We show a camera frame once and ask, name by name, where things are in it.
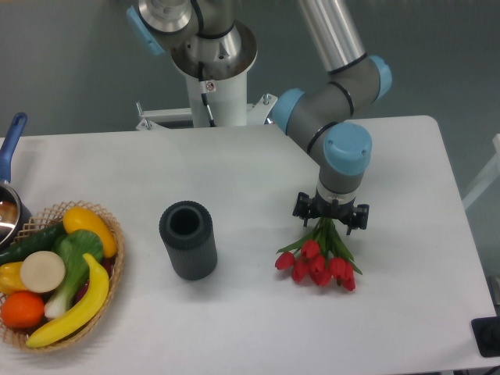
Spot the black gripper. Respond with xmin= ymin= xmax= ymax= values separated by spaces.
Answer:
xmin=292 ymin=187 xmax=370 ymax=235

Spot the red tulip bouquet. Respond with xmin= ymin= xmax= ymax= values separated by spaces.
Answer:
xmin=274 ymin=218 xmax=362 ymax=291

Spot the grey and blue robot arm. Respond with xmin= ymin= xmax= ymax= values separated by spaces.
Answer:
xmin=127 ymin=1 xmax=392 ymax=230

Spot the dark grey ribbed vase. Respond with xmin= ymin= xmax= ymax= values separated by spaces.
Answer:
xmin=159 ymin=201 xmax=218 ymax=280

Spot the black device at table edge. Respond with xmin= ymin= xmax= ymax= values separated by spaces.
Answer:
xmin=471 ymin=316 xmax=500 ymax=358

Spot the dark red fruit toy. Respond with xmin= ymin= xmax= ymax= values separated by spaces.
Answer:
xmin=74 ymin=259 xmax=113 ymax=303

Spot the yellow plastic banana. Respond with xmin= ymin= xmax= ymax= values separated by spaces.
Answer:
xmin=26 ymin=253 xmax=109 ymax=348

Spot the green bok choy toy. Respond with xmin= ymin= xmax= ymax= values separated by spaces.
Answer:
xmin=45 ymin=230 xmax=103 ymax=320

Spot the woven wicker basket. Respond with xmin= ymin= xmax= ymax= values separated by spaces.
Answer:
xmin=1 ymin=201 xmax=125 ymax=352

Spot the green cucumber toy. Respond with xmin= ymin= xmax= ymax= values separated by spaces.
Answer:
xmin=1 ymin=222 xmax=66 ymax=265

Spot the beige round disc toy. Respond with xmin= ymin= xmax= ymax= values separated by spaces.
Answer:
xmin=20 ymin=251 xmax=66 ymax=293

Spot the orange plastic fruit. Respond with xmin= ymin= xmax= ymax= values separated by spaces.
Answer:
xmin=1 ymin=291 xmax=45 ymax=329

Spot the yellow bell pepper toy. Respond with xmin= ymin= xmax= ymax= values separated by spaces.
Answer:
xmin=0 ymin=262 xmax=27 ymax=295

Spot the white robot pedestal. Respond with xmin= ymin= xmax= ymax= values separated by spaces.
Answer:
xmin=134 ymin=23 xmax=279 ymax=131

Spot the white frame at right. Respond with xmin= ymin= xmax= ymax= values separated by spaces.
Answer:
xmin=462 ymin=134 xmax=499 ymax=210

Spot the black cable on pedestal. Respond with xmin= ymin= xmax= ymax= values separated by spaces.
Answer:
xmin=197 ymin=60 xmax=217 ymax=127

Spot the blue handled saucepan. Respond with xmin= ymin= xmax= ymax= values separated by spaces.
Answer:
xmin=1 ymin=112 xmax=31 ymax=251

